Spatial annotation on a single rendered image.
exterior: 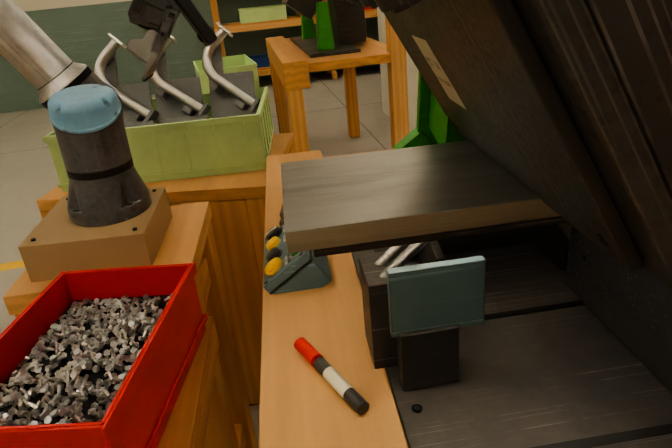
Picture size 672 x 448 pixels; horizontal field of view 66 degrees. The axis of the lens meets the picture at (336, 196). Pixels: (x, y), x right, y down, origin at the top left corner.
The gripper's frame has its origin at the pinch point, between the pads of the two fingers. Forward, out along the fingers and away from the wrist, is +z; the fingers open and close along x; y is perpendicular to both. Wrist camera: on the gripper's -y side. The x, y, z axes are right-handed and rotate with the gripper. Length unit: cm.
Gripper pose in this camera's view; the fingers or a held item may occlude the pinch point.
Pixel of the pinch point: (149, 75)
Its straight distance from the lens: 110.5
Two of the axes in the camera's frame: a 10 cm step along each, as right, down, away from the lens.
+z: -3.6, 9.3, 0.1
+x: 3.3, 1.4, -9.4
